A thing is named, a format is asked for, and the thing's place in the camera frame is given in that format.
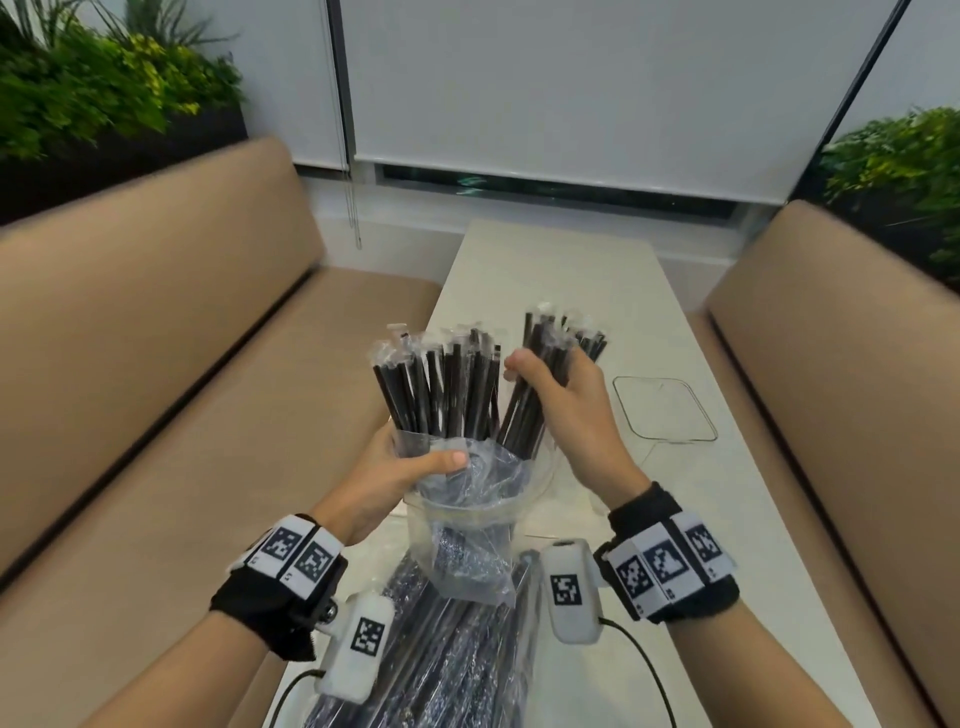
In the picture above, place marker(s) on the person's right forearm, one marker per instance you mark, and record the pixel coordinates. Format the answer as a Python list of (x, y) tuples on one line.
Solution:
[(750, 675)]

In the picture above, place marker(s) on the person's right hand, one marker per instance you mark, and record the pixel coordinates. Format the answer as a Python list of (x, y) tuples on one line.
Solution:
[(592, 435)]

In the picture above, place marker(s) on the black wristband with markers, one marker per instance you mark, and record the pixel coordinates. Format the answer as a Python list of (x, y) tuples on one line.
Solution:
[(675, 570), (259, 600)]

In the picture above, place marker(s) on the wide white roller blind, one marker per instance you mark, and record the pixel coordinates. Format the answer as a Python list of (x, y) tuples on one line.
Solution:
[(600, 82)]

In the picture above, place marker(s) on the gripped bundle of black straws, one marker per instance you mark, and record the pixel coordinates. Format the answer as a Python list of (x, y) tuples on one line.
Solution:
[(540, 352)]

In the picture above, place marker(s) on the clear plastic cup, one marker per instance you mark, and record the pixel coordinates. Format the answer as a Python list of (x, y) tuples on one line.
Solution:
[(536, 487)]

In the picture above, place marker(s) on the narrow white roller blind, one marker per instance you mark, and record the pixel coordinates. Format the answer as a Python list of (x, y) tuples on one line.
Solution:
[(292, 82)]

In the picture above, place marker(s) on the clear plastic bag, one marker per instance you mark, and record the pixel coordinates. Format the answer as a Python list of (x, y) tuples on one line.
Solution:
[(472, 540)]

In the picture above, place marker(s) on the clear square plastic lid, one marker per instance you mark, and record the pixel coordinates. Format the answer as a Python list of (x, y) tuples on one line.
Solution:
[(664, 409)]

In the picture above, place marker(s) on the black left wristband with markers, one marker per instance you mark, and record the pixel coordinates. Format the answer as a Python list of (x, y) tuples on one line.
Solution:
[(259, 600)]

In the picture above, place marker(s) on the person's left thumb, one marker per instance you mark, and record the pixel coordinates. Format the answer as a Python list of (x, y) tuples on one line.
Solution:
[(439, 463)]

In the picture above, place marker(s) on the person's right thumb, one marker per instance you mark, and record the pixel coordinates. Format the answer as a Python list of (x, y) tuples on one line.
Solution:
[(531, 372)]

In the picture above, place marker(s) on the person's left forearm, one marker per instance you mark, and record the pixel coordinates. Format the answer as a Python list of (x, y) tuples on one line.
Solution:
[(195, 675)]

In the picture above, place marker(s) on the bunch of wrapped black straws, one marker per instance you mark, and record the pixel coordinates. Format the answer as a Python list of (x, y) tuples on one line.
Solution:
[(442, 382)]

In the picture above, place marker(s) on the green leafy plants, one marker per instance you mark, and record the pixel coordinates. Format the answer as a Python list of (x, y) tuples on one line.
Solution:
[(900, 165), (82, 82)]

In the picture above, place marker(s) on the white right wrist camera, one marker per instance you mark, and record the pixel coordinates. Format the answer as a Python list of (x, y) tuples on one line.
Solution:
[(570, 592)]

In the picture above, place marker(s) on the black right wristband with markers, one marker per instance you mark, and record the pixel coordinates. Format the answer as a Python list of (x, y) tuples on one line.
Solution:
[(675, 570)]

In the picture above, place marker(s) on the tan upholstered bench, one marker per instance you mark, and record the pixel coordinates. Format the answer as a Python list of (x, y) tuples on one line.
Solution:
[(847, 390), (150, 360)]

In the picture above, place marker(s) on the person's left hand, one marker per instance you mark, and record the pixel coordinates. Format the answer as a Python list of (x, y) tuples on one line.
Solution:
[(367, 495)]

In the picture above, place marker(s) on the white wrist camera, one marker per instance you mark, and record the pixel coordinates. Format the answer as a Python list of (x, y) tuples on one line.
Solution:
[(360, 645), (570, 592)]

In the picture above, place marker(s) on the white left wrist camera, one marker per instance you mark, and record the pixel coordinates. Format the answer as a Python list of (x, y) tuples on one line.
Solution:
[(360, 645)]

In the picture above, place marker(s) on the black planter box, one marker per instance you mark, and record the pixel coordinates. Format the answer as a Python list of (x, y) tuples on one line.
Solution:
[(112, 161), (814, 191)]

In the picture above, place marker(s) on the sealed pack of black straws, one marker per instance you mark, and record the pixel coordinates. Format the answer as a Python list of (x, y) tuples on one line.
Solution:
[(442, 660)]

